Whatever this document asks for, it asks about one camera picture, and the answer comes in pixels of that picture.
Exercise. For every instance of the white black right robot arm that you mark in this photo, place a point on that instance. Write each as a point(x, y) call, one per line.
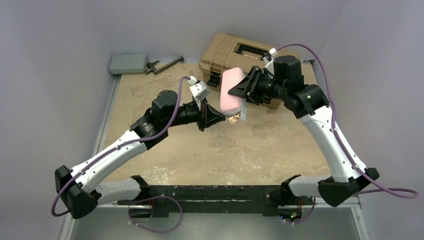
point(282, 79)

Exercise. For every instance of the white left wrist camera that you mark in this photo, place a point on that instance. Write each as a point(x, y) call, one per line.
point(199, 89)

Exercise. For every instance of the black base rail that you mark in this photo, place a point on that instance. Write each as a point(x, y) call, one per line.
point(267, 200)

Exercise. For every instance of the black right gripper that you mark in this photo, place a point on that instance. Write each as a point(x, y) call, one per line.
point(257, 86)

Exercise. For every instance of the grey flat box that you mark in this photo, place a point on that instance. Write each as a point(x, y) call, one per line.
point(126, 64)

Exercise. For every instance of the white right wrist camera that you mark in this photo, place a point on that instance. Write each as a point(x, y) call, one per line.
point(269, 55)

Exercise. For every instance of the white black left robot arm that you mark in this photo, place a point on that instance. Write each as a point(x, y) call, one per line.
point(82, 188)

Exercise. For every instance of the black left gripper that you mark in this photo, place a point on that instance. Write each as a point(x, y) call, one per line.
point(202, 116)

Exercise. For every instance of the beige umbrella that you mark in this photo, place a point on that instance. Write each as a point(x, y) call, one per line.
point(234, 118)

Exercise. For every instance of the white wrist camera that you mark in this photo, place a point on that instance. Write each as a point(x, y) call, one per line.
point(199, 89)
point(269, 55)

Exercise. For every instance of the tan plastic toolbox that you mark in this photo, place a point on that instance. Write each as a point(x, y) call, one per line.
point(227, 51)

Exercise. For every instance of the dark metal clamp tool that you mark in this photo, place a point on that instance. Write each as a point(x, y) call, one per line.
point(152, 69)

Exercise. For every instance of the aluminium frame rail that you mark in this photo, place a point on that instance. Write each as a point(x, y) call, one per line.
point(69, 223)

